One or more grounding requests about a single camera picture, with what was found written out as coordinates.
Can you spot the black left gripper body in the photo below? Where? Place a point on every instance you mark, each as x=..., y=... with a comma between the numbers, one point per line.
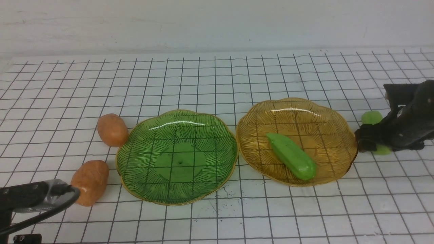
x=50, y=196

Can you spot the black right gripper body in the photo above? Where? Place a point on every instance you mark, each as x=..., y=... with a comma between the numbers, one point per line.
x=410, y=121

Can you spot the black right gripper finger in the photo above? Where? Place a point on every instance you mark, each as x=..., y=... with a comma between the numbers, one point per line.
x=370, y=138

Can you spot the short green cucumber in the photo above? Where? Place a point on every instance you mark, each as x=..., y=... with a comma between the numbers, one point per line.
x=374, y=117

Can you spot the orange potato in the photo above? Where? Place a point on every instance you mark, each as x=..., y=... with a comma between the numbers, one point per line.
x=91, y=180
x=112, y=130

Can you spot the long green cucumber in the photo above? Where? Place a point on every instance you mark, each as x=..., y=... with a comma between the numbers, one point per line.
x=292, y=156

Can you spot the amber glass plate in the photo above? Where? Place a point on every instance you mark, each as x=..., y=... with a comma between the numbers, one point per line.
x=320, y=131

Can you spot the green glass plate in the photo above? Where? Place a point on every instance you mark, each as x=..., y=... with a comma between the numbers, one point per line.
x=177, y=158

